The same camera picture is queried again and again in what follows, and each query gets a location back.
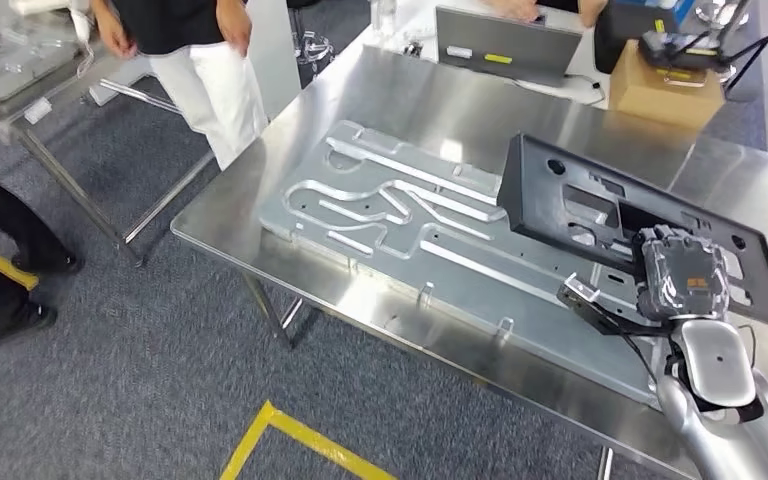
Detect person's hand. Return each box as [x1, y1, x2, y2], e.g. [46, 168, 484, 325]
[214, 0, 254, 58]
[94, 7, 139, 61]

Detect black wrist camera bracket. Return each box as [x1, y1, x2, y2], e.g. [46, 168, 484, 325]
[556, 291, 677, 339]

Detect black bag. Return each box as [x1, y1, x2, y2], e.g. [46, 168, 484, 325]
[592, 0, 667, 75]

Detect black plastic licence plate frame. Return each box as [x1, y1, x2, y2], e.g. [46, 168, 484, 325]
[496, 132, 768, 329]

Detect blue box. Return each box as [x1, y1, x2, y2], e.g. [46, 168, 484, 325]
[612, 0, 698, 28]

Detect large steel workbench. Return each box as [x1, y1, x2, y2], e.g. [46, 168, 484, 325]
[170, 42, 768, 480]

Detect black tripod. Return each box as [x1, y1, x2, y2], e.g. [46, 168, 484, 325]
[715, 0, 768, 97]

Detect white table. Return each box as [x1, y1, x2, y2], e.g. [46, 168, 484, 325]
[330, 0, 614, 111]

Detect grey laptop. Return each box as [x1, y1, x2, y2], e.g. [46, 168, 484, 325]
[434, 5, 585, 89]

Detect brown cardboard box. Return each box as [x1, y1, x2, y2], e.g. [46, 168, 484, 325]
[607, 38, 728, 130]

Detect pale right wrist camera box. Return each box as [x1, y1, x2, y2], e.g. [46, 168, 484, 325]
[561, 273, 602, 307]

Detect clear plastic bottle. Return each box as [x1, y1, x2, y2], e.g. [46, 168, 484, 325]
[369, 0, 404, 36]

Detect person at laptop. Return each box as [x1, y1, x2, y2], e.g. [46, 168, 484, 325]
[479, 0, 609, 29]

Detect small steel table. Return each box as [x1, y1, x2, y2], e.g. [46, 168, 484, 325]
[0, 33, 218, 270]

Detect person in white trousers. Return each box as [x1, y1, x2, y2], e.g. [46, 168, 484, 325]
[89, 0, 271, 172]

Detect chrome wire stool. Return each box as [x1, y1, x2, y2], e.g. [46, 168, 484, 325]
[293, 29, 337, 68]

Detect person in black trousers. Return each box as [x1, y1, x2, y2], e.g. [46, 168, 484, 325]
[0, 150, 86, 344]

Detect black device with yellow label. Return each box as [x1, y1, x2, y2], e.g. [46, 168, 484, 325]
[636, 29, 721, 73]

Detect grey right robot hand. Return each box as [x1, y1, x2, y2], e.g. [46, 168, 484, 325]
[632, 223, 731, 324]

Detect stamped grey metal panel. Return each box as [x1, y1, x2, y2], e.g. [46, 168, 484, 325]
[258, 119, 664, 405]
[0, 13, 90, 113]

